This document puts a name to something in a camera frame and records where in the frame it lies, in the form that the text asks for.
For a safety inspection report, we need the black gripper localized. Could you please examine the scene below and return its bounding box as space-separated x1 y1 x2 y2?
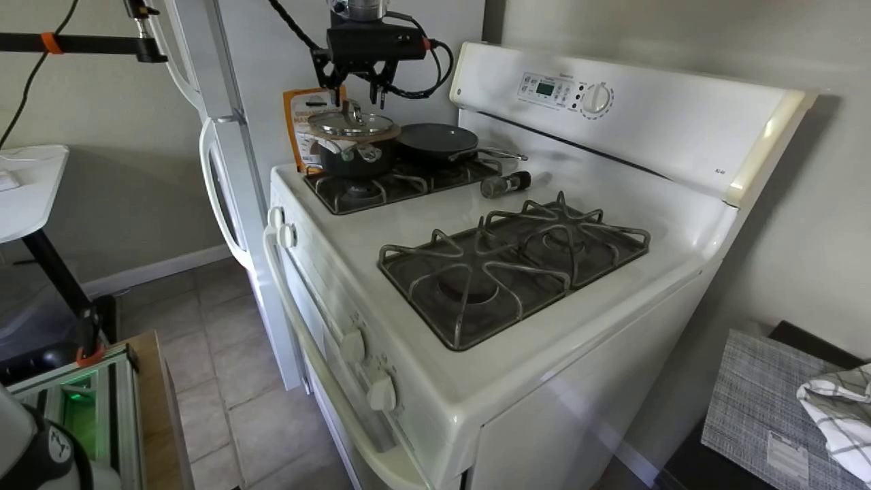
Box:
328 20 430 105

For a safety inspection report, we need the white gas stove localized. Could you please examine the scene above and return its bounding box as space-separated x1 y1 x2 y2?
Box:
260 37 820 490

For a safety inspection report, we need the grey frying pan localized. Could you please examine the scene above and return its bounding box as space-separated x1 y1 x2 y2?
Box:
393 120 531 168

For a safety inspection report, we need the orange snack bag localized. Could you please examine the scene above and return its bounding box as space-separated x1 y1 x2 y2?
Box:
280 81 351 176

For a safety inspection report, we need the small black pot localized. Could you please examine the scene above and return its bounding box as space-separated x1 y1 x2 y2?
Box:
310 135 394 181

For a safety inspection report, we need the black burner grate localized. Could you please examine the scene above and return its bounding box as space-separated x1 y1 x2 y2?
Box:
377 191 653 354
299 146 513 217

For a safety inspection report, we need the small dark cylinder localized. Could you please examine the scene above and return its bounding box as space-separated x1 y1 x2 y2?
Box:
476 168 537 201

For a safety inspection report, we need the white refrigerator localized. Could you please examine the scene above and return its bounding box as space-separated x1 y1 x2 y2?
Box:
162 0 488 394

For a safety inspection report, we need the white round timer dial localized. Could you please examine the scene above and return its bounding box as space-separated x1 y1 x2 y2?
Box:
578 78 618 120

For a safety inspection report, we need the black boom bar orange band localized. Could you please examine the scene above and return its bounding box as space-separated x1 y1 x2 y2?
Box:
0 30 173 66

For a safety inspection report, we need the black tripod stand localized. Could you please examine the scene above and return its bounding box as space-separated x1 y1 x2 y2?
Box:
0 228 121 384

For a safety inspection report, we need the orange clamp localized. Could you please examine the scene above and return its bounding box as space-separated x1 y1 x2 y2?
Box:
76 341 113 367

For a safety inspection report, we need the wooden table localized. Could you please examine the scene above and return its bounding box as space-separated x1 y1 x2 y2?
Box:
121 328 196 490

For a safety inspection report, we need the grey woven placemat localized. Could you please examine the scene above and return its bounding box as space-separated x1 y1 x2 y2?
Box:
702 326 871 490

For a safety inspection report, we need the dark side table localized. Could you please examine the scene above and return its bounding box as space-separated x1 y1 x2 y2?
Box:
656 319 871 490

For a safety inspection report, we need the white checkered towel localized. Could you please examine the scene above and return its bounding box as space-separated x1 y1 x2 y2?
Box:
796 361 871 484

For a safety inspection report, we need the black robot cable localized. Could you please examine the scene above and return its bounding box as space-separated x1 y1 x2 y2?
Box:
264 0 458 104

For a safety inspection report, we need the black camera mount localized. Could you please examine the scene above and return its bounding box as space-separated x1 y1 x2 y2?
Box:
124 0 173 66

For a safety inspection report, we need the white oven door handle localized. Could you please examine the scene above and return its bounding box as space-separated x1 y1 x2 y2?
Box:
260 226 434 490

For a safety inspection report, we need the thin black cable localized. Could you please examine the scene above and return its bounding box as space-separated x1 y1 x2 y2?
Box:
0 0 81 146

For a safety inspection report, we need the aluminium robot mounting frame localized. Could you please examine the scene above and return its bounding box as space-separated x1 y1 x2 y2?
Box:
3 349 148 490

